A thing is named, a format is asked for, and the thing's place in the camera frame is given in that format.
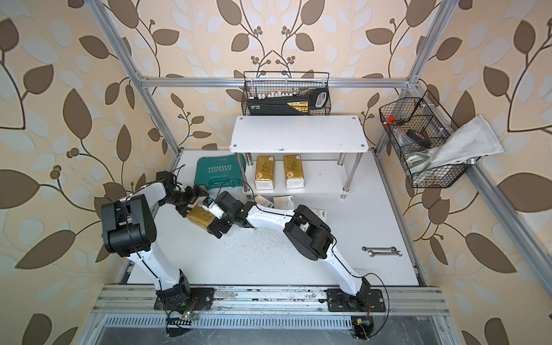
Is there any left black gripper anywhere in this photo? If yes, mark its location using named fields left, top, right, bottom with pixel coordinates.
left=166, top=183, right=213, bottom=216

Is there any gold tissue pack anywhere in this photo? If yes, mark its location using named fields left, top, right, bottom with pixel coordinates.
left=187, top=204, right=216, bottom=229
left=254, top=156, right=275, bottom=191
left=283, top=155, right=305, bottom=189

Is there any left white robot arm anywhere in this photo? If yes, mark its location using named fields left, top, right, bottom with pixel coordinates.
left=100, top=171, right=208, bottom=312

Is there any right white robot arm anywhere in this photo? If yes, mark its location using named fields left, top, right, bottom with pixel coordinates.
left=201, top=191, right=371, bottom=311

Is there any white tissue pack left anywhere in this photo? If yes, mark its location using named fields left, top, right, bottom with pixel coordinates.
left=254, top=195, right=275, bottom=208

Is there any white tissue pack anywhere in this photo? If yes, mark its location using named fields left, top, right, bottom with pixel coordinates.
left=273, top=195, right=296, bottom=210
left=254, top=195, right=275, bottom=208
left=310, top=208, right=327, bottom=221

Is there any white tissue pack middle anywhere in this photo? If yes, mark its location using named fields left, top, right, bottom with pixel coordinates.
left=273, top=195, right=296, bottom=210

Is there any white tissue pack right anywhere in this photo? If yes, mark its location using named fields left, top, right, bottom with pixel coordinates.
left=310, top=208, right=327, bottom=221

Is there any white two-tier shelf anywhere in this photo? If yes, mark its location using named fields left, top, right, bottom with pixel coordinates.
left=229, top=115, right=369, bottom=198

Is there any green plastic tool case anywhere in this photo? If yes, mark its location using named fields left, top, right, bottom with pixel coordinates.
left=194, top=155, right=247, bottom=190

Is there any black yellow tool box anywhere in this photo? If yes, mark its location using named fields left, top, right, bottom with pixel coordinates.
left=242, top=88, right=331, bottom=116

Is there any silver wrench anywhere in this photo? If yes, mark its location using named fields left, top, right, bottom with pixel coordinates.
left=362, top=247, right=403, bottom=257

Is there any white cloth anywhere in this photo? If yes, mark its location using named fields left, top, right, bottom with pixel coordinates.
left=428, top=115, right=504, bottom=168

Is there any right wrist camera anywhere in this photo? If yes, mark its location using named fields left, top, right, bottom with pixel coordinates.
left=201, top=196, right=224, bottom=219

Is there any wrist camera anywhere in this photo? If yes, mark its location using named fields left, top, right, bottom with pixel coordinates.
left=156, top=170, right=177, bottom=190
left=201, top=196, right=224, bottom=219

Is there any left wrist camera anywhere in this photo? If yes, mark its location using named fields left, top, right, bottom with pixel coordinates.
left=156, top=170, right=177, bottom=190

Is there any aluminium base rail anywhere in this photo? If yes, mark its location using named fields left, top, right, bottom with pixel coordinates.
left=92, top=284, right=450, bottom=316

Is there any back black wire basket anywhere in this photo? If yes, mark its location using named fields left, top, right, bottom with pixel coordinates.
left=241, top=70, right=331, bottom=116

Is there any side black wire basket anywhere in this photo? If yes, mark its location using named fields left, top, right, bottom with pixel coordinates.
left=379, top=91, right=476, bottom=188

